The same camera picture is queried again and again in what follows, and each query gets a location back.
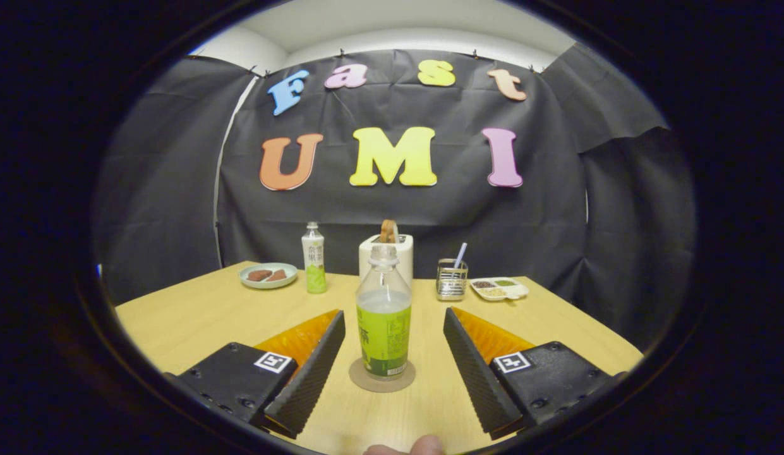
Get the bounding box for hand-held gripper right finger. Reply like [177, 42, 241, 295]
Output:
[442, 306, 626, 441]

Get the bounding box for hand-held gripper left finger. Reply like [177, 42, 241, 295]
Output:
[167, 310, 347, 440]

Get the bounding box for round brown coaster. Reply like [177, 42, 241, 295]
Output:
[349, 357, 416, 394]

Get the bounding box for clear juice bottle green label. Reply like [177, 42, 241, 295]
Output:
[356, 243, 413, 381]

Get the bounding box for small capped white-green bottle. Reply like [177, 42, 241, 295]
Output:
[301, 222, 327, 294]

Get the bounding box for white divided tray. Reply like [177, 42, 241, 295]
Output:
[469, 277, 530, 301]

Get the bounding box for pale green plate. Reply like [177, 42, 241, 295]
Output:
[238, 262, 298, 290]

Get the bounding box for light wooden table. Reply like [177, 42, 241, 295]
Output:
[114, 260, 645, 455]

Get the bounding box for white toaster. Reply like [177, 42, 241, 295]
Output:
[359, 234, 414, 288]

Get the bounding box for metal wire holder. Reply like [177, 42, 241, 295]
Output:
[436, 258, 469, 301]

